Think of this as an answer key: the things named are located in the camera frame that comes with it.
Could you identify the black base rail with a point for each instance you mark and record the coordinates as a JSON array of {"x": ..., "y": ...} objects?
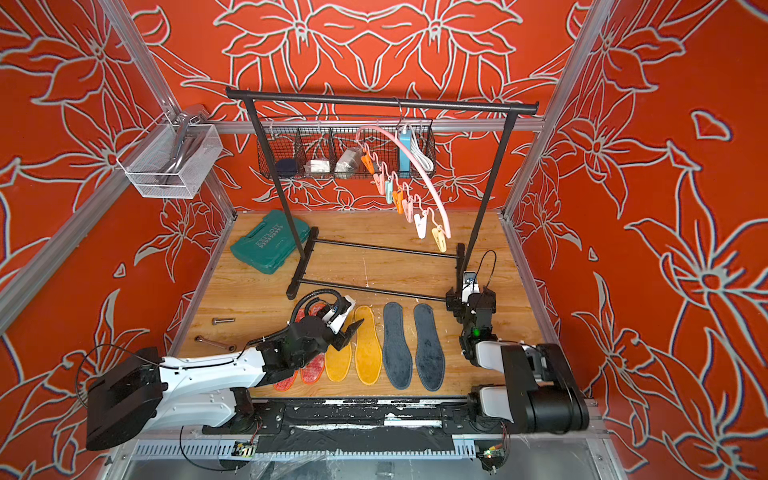
[{"x": 364, "y": 425}]

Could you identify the steel bolt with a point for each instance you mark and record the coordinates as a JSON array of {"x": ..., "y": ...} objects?
[{"x": 218, "y": 321}]

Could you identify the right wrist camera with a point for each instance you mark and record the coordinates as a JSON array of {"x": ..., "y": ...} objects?
[{"x": 469, "y": 285}]

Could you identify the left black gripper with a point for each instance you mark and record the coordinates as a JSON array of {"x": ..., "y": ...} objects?
[{"x": 344, "y": 339}]

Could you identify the green tool case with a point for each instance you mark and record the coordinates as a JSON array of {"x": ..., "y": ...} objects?
[{"x": 267, "y": 246}]

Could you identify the black wire basket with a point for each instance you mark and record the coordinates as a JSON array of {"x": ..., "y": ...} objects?
[{"x": 318, "y": 149}]

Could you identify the metal wrench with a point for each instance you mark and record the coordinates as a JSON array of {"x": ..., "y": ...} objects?
[{"x": 221, "y": 345}]

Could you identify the red patterned insole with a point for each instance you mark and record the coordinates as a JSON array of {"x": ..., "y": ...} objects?
[{"x": 287, "y": 383}]

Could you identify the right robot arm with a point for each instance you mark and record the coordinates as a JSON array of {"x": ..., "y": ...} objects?
[{"x": 539, "y": 393}]

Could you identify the yellow insole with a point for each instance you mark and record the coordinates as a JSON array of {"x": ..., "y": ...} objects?
[
  {"x": 338, "y": 363},
  {"x": 368, "y": 352}
]

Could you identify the blue box in basket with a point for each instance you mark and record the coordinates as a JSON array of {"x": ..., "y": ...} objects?
[{"x": 404, "y": 136}]

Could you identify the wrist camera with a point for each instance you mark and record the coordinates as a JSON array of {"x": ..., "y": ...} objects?
[
  {"x": 469, "y": 285},
  {"x": 336, "y": 317}
]

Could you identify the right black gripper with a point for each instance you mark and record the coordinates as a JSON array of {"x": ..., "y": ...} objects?
[{"x": 461, "y": 318}]

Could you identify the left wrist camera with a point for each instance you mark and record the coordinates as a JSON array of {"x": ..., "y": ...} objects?
[{"x": 336, "y": 317}]

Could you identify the dark grey insole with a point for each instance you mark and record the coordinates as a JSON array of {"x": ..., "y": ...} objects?
[
  {"x": 397, "y": 358},
  {"x": 430, "y": 358}
]

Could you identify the white mesh basket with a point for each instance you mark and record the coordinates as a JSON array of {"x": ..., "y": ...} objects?
[{"x": 176, "y": 157}]

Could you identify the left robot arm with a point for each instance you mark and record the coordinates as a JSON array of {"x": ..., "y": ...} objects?
[{"x": 147, "y": 391}]

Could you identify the pink clip hanger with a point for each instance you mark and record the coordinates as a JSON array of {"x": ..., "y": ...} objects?
[{"x": 408, "y": 180}]

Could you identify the black garment rack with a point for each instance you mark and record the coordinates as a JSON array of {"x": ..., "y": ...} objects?
[{"x": 510, "y": 111}]

